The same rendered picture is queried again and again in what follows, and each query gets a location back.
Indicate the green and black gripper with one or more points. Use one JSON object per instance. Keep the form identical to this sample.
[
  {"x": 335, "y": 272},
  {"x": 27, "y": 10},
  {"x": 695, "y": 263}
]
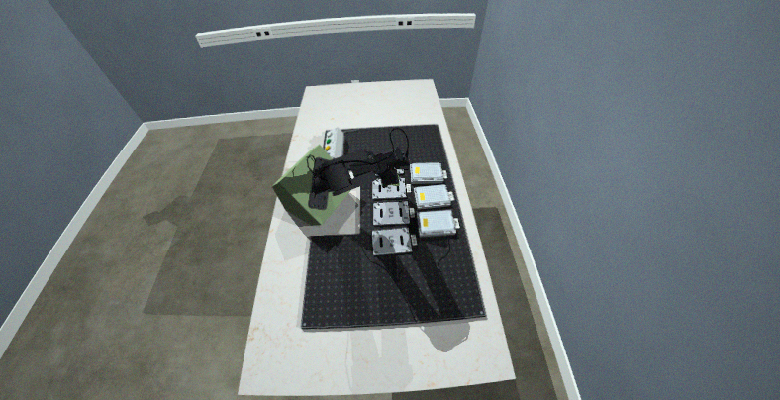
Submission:
[{"x": 385, "y": 182}]

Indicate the white control panel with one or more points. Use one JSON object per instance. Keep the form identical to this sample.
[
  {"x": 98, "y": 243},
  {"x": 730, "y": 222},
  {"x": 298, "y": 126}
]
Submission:
[{"x": 335, "y": 142}]

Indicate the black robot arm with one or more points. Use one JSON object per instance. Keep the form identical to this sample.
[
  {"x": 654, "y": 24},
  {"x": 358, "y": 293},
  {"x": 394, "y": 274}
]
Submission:
[{"x": 339, "y": 178}]

